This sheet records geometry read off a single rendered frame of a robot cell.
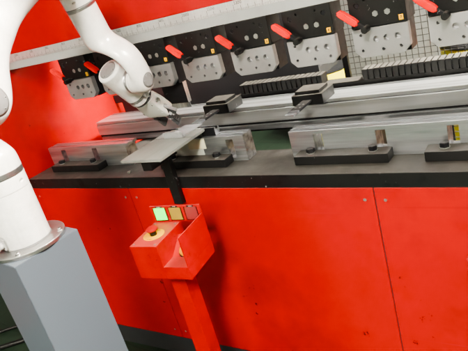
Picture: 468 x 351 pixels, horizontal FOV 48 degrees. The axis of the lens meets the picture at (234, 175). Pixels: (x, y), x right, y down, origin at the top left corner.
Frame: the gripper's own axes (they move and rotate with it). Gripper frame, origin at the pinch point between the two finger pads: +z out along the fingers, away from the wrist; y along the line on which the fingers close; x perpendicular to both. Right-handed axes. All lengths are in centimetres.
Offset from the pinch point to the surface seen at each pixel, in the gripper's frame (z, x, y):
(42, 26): -29, -30, 52
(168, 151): -3.6, 14.5, -7.0
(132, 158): -6.6, 18.0, 5.2
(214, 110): 21.2, -15.8, -0.4
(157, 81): -7.6, -11.3, 3.8
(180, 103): 2.9, -8.3, 0.4
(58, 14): -31, -31, 41
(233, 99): 24.0, -21.8, -6.3
